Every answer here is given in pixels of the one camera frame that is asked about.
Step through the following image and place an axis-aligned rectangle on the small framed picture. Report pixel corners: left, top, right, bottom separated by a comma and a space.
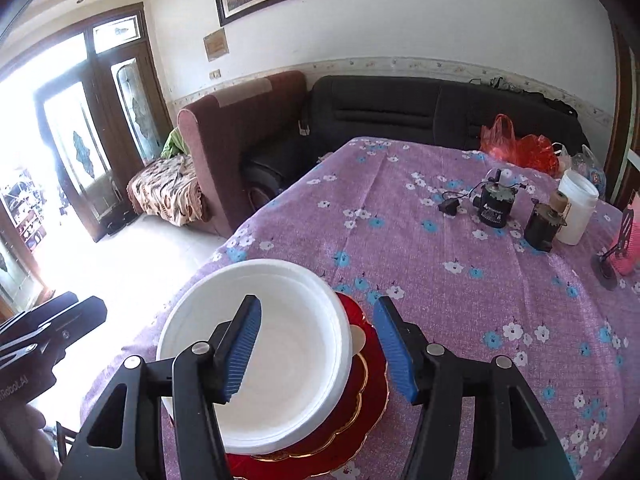
203, 30, 230, 61

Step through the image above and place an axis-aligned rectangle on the person's left hand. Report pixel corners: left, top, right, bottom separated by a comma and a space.
0, 402, 57, 480

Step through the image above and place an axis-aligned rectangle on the pink thermos with knitted sleeve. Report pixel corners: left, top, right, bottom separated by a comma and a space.
612, 202, 640, 277

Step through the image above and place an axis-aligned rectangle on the wooden glass door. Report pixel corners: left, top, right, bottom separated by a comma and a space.
30, 2, 173, 243

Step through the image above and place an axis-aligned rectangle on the black sofa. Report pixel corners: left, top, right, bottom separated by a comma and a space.
240, 75, 591, 206

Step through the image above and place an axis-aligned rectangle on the white paper bowl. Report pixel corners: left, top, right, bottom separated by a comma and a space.
156, 258, 353, 456

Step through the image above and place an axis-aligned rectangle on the dark bottle with cork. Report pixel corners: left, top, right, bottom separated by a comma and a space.
523, 192, 572, 253

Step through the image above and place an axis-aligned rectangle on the black water pump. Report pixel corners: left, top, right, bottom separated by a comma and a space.
470, 169, 523, 229

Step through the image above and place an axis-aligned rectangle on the red plastic bag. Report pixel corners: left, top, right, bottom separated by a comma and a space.
480, 114, 561, 177

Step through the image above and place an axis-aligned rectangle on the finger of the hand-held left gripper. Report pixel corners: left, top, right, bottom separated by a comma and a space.
15, 296, 108, 362
0, 291, 79, 342

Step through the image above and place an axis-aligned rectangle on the black slotted spatula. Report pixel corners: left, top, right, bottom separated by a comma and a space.
591, 189, 640, 292

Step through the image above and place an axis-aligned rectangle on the patterned blanket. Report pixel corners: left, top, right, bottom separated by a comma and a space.
126, 155, 203, 227

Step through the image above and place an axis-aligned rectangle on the brown armchair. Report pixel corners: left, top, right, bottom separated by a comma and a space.
177, 71, 308, 238

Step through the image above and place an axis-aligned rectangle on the purple floral tablecloth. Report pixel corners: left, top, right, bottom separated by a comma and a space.
80, 136, 640, 480

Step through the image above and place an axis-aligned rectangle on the clear plastic bag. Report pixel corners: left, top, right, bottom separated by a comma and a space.
552, 142, 607, 193

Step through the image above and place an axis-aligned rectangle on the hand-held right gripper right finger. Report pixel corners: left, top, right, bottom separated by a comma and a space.
372, 296, 576, 480

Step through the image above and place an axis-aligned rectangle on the green cloth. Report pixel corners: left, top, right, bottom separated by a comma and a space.
160, 127, 187, 158

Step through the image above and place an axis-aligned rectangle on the white plastic jar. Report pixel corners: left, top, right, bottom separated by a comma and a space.
554, 169, 600, 246

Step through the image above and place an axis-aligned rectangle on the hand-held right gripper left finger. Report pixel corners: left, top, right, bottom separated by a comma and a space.
60, 295, 263, 480

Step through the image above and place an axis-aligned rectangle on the red scalloped plate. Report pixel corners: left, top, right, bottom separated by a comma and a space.
225, 291, 390, 478

